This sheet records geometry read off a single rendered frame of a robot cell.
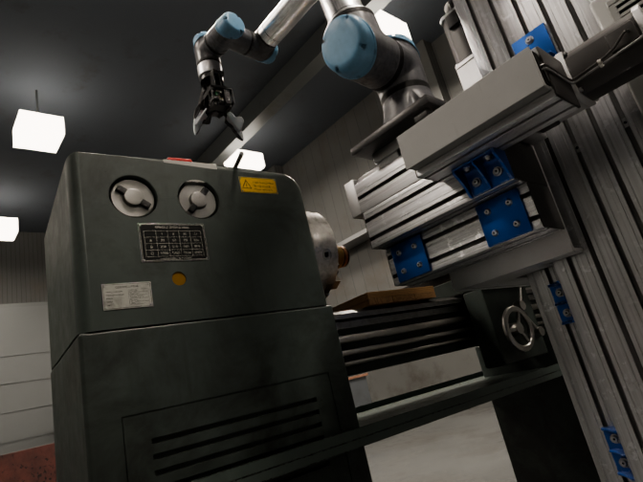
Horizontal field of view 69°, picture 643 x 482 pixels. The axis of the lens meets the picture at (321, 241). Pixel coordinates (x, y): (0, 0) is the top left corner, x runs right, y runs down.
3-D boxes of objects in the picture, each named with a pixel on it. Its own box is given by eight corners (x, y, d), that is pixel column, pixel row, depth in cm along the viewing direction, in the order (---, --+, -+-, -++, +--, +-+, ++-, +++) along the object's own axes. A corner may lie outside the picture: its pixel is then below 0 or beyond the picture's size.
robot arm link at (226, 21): (253, 20, 143) (232, 42, 150) (221, 5, 135) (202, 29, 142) (257, 40, 141) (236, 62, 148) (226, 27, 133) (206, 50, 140)
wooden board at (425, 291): (369, 305, 141) (366, 292, 142) (307, 330, 168) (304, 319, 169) (436, 296, 159) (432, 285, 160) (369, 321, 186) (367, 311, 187)
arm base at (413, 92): (462, 120, 106) (450, 84, 109) (422, 106, 96) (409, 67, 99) (411, 153, 117) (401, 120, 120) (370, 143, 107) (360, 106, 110)
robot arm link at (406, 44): (440, 88, 110) (424, 41, 114) (408, 71, 100) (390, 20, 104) (399, 116, 118) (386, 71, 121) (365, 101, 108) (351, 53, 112)
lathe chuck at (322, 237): (327, 273, 135) (292, 190, 150) (282, 324, 155) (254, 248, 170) (351, 272, 140) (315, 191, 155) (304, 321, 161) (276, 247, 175)
